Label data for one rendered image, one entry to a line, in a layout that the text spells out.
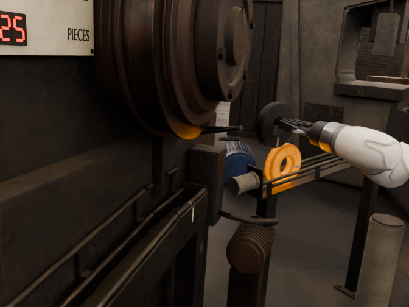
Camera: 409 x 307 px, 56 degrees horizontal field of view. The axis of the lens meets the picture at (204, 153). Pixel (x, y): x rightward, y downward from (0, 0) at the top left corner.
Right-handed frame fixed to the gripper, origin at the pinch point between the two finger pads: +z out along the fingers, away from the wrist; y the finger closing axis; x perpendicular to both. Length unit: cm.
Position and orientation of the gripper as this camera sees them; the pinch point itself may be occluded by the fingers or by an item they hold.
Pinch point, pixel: (277, 120)
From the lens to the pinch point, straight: 131.7
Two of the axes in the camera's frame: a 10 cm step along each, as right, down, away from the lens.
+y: 8.1, -1.1, 5.8
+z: -5.8, -2.9, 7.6
